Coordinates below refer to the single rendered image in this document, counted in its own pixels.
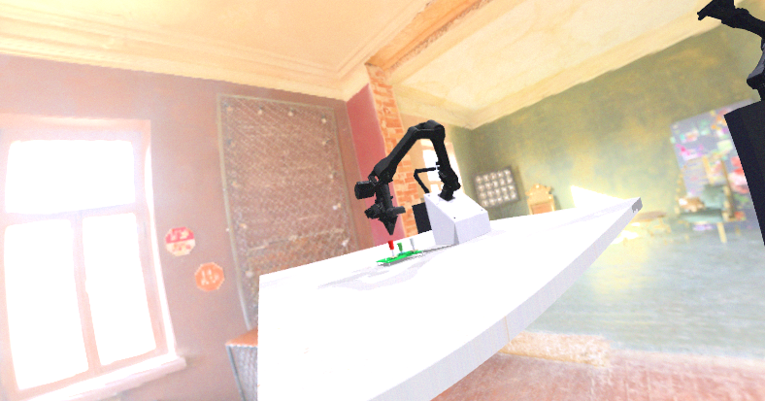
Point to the green circuit board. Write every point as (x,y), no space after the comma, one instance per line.
(399,255)

